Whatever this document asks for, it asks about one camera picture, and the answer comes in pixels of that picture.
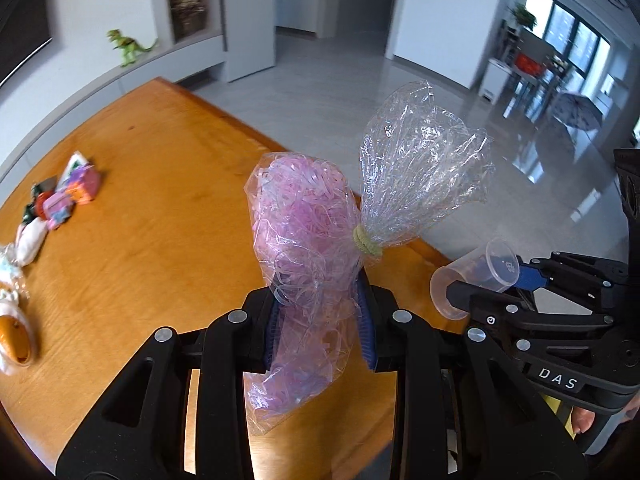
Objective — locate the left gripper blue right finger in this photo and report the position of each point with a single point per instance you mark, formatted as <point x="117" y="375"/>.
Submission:
<point x="366" y="305"/>

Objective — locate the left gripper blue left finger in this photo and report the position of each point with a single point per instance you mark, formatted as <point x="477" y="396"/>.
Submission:
<point x="272" y="324"/>

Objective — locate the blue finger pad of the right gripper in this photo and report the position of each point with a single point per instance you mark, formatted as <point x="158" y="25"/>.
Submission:
<point x="530" y="278"/>

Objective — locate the clear plastic measuring cup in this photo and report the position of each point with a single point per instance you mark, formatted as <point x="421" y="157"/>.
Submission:
<point x="493" y="266"/>

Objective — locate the pink shred cellophane bag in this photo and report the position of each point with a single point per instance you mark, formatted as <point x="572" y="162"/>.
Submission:
<point x="312" y="236"/>

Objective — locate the white green snack wrapper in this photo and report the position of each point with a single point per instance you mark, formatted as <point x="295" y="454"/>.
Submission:
<point x="77" y="160"/>

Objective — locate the red plastic cap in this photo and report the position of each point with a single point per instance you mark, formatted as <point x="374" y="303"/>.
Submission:
<point x="39" y="201"/>

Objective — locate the person's right hand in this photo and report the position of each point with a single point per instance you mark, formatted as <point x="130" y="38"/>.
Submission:
<point x="582" y="419"/>

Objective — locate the dining table with chairs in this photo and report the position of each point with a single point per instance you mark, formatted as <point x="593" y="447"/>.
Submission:
<point x="532" y="66"/>

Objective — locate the purple pink snack packet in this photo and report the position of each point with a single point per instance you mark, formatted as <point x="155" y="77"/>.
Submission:
<point x="79" y="188"/>

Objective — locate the orange fruit in plastic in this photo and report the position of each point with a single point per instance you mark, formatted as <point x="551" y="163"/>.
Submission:
<point x="17" y="341"/>

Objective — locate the potted green plant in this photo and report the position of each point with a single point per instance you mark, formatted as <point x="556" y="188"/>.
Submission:
<point x="523" y="17"/>

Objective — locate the green toy dinosaur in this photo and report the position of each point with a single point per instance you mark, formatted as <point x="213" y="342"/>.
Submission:
<point x="128" y="47"/>

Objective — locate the white low tv cabinet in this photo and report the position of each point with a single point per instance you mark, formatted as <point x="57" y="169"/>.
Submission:
<point x="185" y="59"/>

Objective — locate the wicker basket on shelf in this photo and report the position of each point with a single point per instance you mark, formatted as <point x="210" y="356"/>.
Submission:
<point x="188" y="17"/>

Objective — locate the white tall cabinet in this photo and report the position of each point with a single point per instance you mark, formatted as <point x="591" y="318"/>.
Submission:
<point x="250" y="37"/>

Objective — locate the black television screen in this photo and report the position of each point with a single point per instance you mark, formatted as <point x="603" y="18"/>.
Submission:
<point x="24" y="31"/>

